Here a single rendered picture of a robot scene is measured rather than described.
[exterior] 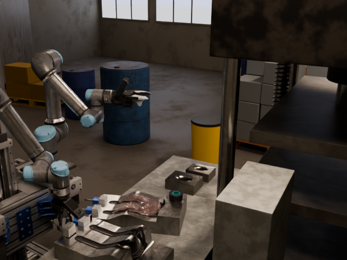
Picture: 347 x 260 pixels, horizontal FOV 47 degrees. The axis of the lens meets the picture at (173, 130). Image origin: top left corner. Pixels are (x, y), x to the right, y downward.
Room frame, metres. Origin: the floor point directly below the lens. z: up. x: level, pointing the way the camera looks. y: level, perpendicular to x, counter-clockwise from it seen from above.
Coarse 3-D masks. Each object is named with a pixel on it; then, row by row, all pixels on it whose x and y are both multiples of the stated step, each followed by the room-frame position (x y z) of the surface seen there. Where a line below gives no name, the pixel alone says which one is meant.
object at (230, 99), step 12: (228, 60) 1.33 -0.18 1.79; (240, 60) 1.33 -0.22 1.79; (228, 72) 1.33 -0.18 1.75; (240, 72) 1.34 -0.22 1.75; (228, 84) 1.33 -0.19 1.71; (228, 96) 1.33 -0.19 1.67; (228, 108) 1.33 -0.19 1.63; (228, 120) 1.32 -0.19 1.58; (228, 132) 1.32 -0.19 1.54; (228, 144) 1.32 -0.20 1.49; (228, 156) 1.32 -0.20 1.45; (228, 168) 1.32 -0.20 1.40; (228, 180) 1.32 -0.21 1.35
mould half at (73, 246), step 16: (96, 224) 1.72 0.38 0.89; (112, 224) 1.73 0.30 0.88; (64, 240) 1.59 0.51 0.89; (96, 240) 1.60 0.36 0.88; (112, 240) 1.58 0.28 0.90; (64, 256) 1.55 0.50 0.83; (80, 256) 1.50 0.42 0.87; (96, 256) 1.46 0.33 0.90; (112, 256) 1.42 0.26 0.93; (128, 256) 1.45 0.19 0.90; (144, 256) 1.51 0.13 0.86; (160, 256) 1.52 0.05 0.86
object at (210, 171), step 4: (192, 164) 2.53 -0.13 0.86; (196, 164) 2.53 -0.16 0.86; (200, 164) 2.53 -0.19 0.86; (188, 168) 2.46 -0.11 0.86; (192, 168) 2.47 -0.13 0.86; (196, 168) 2.49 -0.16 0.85; (200, 168) 2.49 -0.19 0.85; (204, 168) 2.49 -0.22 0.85; (208, 168) 2.47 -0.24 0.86; (212, 168) 2.47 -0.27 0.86; (188, 172) 2.44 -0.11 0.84; (192, 172) 2.42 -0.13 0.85; (196, 172) 2.41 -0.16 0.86; (200, 172) 2.40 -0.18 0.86; (204, 172) 2.40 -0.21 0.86; (208, 172) 2.40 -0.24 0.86; (212, 172) 2.43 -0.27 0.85; (204, 176) 2.38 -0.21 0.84; (208, 176) 2.37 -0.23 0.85; (212, 176) 2.44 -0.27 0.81; (204, 180) 2.38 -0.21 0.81; (208, 180) 2.37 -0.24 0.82
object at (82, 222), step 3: (84, 216) 1.76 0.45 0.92; (69, 219) 1.77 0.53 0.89; (75, 219) 1.75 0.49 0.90; (78, 219) 1.75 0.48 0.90; (81, 219) 1.73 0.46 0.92; (84, 219) 1.73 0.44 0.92; (87, 219) 1.73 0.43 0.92; (75, 222) 1.73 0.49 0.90; (78, 222) 1.71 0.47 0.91; (81, 222) 1.71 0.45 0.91; (84, 222) 1.71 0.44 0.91; (87, 222) 1.73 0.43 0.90; (75, 225) 1.73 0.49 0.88; (81, 225) 1.71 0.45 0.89; (84, 225) 1.70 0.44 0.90
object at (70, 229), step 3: (51, 222) 1.68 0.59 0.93; (66, 222) 1.66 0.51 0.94; (69, 222) 1.65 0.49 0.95; (72, 222) 1.65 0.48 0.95; (57, 225) 1.64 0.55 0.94; (66, 225) 1.62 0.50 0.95; (69, 225) 1.63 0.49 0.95; (72, 225) 1.63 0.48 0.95; (57, 228) 1.64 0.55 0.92; (66, 228) 1.61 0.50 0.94; (69, 228) 1.61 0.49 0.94; (72, 228) 1.63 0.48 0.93; (60, 231) 1.63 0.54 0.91; (66, 231) 1.61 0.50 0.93; (69, 231) 1.61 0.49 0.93; (72, 231) 1.63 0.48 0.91; (75, 231) 1.65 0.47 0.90; (63, 234) 1.62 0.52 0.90; (66, 234) 1.61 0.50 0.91; (69, 234) 1.61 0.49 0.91; (72, 234) 1.63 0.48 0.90; (69, 237) 1.61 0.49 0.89
